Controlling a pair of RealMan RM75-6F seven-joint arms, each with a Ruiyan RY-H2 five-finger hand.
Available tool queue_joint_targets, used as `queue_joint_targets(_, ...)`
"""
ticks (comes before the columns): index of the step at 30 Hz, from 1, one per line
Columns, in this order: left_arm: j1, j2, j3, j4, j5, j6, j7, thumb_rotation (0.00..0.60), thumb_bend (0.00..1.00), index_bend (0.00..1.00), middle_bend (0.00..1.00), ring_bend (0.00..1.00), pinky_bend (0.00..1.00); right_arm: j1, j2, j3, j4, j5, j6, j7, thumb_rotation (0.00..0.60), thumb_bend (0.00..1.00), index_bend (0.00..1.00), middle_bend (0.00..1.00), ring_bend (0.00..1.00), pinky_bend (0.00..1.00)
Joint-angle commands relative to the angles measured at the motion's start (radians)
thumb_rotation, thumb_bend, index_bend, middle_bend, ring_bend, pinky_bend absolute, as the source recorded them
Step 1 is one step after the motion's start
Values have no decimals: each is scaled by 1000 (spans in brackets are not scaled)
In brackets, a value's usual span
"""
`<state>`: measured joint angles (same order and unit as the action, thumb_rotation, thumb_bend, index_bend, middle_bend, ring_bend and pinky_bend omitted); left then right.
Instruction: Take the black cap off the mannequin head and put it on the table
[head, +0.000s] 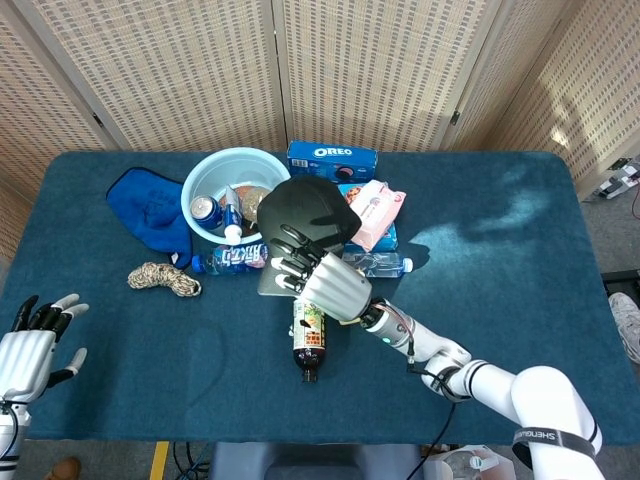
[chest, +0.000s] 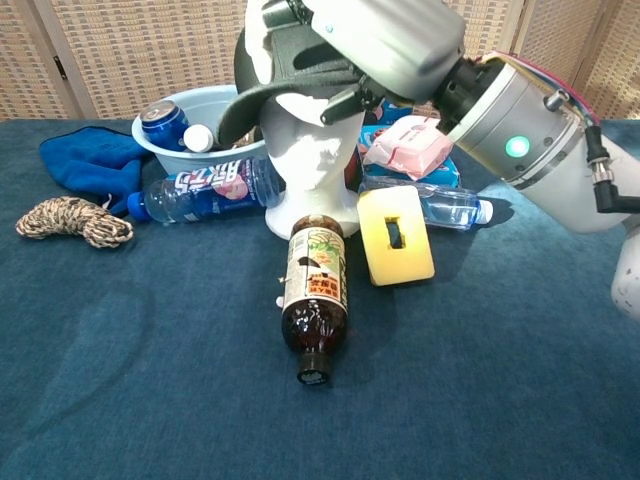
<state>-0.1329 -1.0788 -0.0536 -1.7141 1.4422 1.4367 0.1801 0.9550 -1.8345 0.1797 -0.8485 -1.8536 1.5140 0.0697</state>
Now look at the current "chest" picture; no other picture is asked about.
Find blue soda can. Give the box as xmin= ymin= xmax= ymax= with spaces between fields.
xmin=139 ymin=99 xmax=191 ymax=153

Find clear water bottle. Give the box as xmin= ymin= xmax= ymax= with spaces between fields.
xmin=359 ymin=179 xmax=495 ymax=232

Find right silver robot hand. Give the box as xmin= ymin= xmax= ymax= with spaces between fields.
xmin=259 ymin=0 xmax=467 ymax=127

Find braided beige rope bundle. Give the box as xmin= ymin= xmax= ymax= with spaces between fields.
xmin=14 ymin=196 xmax=135 ymax=250

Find blue carpet table cover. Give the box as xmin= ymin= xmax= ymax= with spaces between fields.
xmin=0 ymin=117 xmax=640 ymax=480

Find woven folding screen panel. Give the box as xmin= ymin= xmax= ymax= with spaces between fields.
xmin=509 ymin=0 xmax=640 ymax=121
xmin=442 ymin=0 xmax=525 ymax=59
xmin=0 ymin=0 xmax=69 ymax=121
xmin=32 ymin=0 xmax=251 ymax=120

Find round brown snack pack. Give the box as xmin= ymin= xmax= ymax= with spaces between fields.
xmin=222 ymin=127 xmax=266 ymax=150

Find brown tea bottle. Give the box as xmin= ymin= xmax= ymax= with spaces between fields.
xmin=276 ymin=213 xmax=351 ymax=386

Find light blue plastic basin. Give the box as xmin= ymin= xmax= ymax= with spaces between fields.
xmin=131 ymin=84 xmax=269 ymax=176

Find yellow sponge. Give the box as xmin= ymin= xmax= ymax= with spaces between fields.
xmin=356 ymin=185 xmax=436 ymax=288

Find blue label drink bottle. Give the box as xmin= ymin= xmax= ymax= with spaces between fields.
xmin=127 ymin=156 xmax=284 ymax=225

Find blue cloth towel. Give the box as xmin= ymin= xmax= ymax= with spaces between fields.
xmin=38 ymin=125 xmax=156 ymax=217

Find white plastic bag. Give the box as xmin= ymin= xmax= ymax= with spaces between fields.
xmin=244 ymin=9 xmax=367 ymax=241

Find blue Oreo box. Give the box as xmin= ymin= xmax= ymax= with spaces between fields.
xmin=370 ymin=97 xmax=416 ymax=126

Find black baseball cap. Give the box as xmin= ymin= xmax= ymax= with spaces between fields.
xmin=217 ymin=24 xmax=371 ymax=151

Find pink wet wipes pack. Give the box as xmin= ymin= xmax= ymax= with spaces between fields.
xmin=362 ymin=115 xmax=455 ymax=182

